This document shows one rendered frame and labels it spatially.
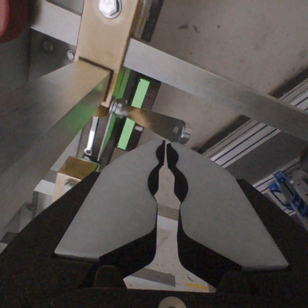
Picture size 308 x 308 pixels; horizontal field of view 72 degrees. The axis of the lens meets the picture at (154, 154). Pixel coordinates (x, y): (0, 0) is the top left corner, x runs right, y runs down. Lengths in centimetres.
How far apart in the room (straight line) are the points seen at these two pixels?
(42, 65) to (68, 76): 37
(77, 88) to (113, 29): 9
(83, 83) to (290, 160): 114
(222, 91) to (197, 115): 94
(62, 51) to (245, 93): 40
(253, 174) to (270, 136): 23
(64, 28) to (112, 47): 5
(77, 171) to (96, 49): 19
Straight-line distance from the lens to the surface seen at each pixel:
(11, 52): 53
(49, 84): 18
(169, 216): 41
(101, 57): 26
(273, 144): 116
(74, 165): 38
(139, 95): 44
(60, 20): 28
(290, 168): 125
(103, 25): 25
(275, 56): 124
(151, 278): 63
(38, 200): 81
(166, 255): 206
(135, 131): 46
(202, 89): 27
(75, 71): 22
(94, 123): 47
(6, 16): 25
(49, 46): 55
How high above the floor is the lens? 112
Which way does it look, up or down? 58 degrees down
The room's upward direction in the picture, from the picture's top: 175 degrees counter-clockwise
